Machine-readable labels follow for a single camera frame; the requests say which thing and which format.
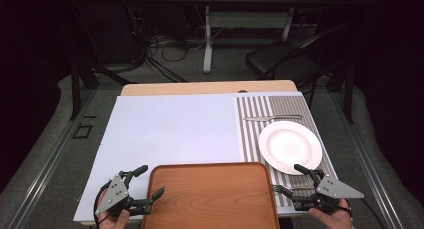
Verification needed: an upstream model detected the black metal stand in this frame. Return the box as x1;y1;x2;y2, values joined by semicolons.
68;55;134;122

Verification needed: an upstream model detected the white round plate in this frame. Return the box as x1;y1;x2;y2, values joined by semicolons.
258;120;324;176

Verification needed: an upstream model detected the tangle of black cables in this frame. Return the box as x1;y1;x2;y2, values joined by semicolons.
131;5;224;83

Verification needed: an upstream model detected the metal floor rail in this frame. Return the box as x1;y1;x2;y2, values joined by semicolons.
329;88;405;229
6;88;99;229

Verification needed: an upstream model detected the brown wooden tray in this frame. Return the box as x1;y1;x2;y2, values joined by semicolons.
142;161;281;229

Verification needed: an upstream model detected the striped woven placemat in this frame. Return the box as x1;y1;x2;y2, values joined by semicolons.
235;94;338;208

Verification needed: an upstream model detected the person's left hand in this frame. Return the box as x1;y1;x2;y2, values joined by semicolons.
96;188;131;229

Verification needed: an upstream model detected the silver fork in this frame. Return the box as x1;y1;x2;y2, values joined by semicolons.
272;184;316;194

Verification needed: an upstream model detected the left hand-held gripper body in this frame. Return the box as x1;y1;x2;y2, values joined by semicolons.
94;170;154;218

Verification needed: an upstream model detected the silver table knife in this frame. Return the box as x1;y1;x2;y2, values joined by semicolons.
243;114;303;123

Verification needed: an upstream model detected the black folding chair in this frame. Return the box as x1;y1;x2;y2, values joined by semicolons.
245;22;354;90

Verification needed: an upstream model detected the black square floor frame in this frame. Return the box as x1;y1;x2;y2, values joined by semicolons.
72;122;94;140

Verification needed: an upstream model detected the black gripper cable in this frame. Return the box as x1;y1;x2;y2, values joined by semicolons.
334;197;380;229
93;180;113;229

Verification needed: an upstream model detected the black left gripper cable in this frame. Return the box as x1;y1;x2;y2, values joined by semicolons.
93;180;113;229

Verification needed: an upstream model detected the person's right hand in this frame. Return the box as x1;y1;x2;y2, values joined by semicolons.
307;198;354;229

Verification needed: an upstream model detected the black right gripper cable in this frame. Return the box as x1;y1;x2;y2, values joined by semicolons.
334;197;380;229

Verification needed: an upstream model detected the white table sheet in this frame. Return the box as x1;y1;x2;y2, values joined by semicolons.
72;91;339;223

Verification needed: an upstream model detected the white desk with metal legs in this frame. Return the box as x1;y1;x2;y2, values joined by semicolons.
183;0;330;74

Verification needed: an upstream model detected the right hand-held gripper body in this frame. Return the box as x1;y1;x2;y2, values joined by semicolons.
293;174;365;213

